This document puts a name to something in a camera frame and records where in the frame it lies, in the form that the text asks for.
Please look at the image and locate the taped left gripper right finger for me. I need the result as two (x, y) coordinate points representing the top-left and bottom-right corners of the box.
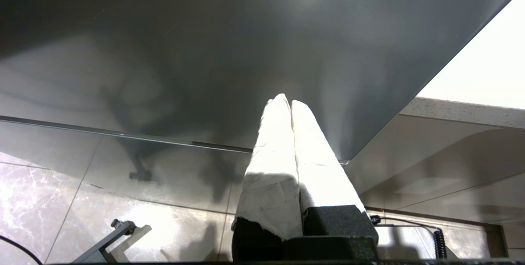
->
(291, 100), (379, 250)

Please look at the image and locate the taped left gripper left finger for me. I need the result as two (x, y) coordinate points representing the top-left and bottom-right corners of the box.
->
(232, 94), (304, 262)

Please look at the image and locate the beige base cabinet front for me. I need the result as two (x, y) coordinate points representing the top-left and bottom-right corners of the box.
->
(344, 113), (525, 261)

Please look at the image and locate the grey cabinet door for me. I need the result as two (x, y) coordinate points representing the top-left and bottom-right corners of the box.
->
(0, 0), (525, 216)

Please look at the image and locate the black coiled cable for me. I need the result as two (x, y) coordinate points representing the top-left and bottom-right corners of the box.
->
(369, 214), (448, 260)

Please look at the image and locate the grey metal bracket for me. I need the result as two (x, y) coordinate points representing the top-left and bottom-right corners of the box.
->
(72, 218), (152, 264)

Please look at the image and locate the thin black cable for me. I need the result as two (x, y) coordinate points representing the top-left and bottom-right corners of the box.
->
(0, 234), (44, 265)

